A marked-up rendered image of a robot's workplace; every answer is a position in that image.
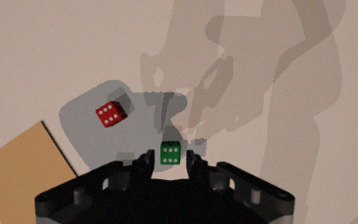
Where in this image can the green die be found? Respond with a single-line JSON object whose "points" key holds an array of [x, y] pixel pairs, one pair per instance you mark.
{"points": [[170, 152]]}

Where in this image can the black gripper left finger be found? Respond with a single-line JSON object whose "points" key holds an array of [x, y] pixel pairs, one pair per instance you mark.
{"points": [[61, 203]]}

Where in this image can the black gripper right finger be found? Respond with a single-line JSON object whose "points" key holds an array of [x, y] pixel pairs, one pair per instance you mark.
{"points": [[275, 205]]}

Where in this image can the tan flat mat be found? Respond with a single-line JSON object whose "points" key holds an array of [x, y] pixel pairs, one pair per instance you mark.
{"points": [[30, 164]]}

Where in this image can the red die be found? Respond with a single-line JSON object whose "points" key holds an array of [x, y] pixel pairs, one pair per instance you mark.
{"points": [[111, 114]]}

